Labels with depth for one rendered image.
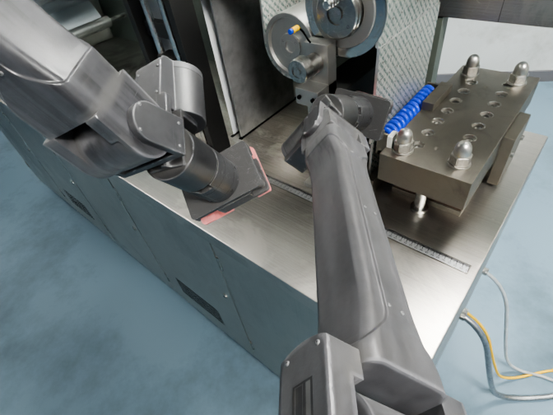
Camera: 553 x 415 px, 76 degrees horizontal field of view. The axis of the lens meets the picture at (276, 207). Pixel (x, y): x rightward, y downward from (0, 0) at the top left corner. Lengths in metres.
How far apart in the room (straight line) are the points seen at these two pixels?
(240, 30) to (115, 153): 0.66
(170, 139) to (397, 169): 0.46
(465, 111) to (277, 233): 0.44
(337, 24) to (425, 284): 0.45
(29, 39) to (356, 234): 0.26
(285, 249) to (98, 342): 1.33
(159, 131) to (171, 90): 0.08
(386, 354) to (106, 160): 0.25
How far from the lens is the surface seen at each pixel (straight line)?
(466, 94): 0.88
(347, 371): 0.19
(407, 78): 0.79
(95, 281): 2.10
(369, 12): 0.62
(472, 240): 0.74
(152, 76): 0.39
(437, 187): 0.67
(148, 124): 0.31
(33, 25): 0.30
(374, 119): 0.62
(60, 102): 0.29
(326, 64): 0.66
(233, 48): 0.92
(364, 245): 0.27
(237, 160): 0.45
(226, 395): 1.55
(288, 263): 0.67
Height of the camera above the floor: 1.44
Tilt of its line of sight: 44 degrees down
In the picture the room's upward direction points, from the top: 10 degrees counter-clockwise
